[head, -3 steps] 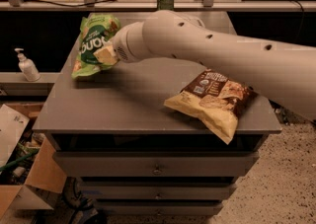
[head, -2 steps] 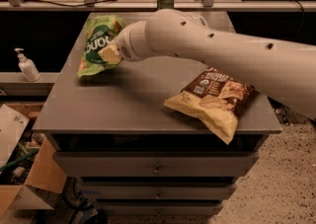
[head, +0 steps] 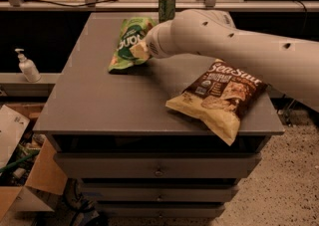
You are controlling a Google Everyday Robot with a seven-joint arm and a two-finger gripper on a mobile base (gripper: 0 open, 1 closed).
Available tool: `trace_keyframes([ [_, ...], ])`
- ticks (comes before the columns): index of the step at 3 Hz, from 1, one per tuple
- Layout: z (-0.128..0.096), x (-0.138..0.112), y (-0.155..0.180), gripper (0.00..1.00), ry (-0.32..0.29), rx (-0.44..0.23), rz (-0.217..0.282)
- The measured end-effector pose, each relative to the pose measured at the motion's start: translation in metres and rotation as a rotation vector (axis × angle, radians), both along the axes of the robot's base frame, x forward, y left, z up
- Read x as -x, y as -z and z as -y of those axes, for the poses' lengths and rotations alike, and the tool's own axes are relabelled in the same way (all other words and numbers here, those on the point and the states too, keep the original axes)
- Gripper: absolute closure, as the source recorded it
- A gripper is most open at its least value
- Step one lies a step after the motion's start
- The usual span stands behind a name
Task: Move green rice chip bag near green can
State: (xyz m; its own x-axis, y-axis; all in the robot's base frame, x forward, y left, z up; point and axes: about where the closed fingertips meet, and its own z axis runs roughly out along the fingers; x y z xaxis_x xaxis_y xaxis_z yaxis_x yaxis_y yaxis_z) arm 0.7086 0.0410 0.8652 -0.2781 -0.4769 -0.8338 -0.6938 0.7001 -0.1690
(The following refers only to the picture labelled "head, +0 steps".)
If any green rice chip bag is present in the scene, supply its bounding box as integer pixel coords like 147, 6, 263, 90
108, 17, 157, 74

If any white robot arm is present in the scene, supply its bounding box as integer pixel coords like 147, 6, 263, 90
131, 9, 319, 112

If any green soda can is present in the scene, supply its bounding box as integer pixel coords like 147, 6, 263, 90
159, 0, 175, 22

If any sea salt chip bag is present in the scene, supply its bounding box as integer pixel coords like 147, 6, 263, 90
165, 59, 267, 145

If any grey drawer cabinet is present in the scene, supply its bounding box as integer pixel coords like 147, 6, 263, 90
34, 13, 284, 218

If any white pump dispenser bottle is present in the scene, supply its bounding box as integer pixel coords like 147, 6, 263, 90
15, 49, 41, 83

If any open cardboard box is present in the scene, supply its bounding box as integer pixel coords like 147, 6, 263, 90
0, 104, 67, 219

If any black cable on ledge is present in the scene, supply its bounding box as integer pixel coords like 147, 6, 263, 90
0, 0, 120, 8

